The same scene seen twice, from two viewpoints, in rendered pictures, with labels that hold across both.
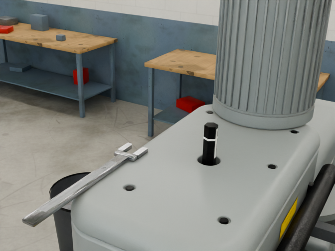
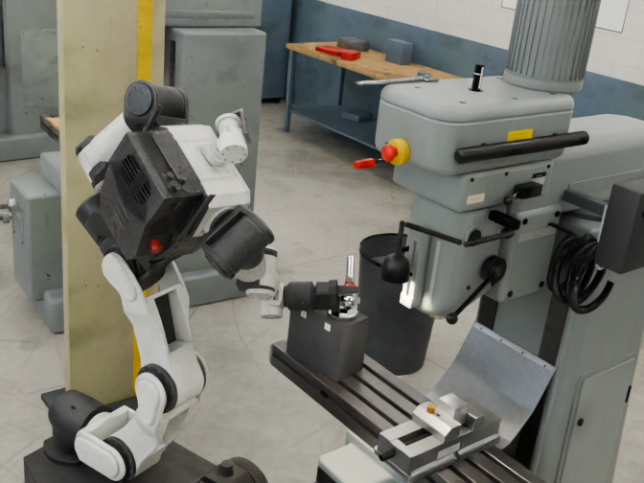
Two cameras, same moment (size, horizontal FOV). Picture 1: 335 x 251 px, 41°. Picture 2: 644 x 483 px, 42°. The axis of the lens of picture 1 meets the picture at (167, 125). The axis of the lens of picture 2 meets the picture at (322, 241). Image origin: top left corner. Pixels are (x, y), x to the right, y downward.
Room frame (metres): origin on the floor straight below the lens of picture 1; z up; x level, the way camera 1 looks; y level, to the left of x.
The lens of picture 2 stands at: (-1.36, -0.46, 2.29)
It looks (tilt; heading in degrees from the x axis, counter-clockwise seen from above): 23 degrees down; 20
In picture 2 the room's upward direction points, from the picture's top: 6 degrees clockwise
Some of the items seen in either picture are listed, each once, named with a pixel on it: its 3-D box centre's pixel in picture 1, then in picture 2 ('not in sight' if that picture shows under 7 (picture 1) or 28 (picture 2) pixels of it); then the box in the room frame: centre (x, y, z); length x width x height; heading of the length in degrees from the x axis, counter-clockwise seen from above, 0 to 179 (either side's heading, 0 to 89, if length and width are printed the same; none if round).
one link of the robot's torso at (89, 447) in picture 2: not in sight; (121, 443); (0.42, 0.78, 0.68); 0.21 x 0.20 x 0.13; 78
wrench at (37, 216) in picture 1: (90, 179); (397, 80); (0.55, 0.11, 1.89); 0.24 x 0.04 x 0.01; 151
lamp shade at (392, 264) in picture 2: not in sight; (396, 265); (0.46, 0.02, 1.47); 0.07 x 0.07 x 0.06
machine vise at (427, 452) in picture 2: not in sight; (441, 429); (0.55, -0.15, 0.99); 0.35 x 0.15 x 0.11; 150
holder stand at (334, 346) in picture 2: not in sight; (327, 333); (0.79, 0.29, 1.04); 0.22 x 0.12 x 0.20; 69
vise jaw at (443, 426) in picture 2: not in sight; (436, 422); (0.53, -0.13, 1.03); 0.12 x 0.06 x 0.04; 60
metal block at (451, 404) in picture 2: not in sight; (451, 410); (0.58, -0.16, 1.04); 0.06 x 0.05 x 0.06; 60
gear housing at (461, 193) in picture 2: not in sight; (472, 171); (0.67, -0.09, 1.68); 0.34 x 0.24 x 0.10; 150
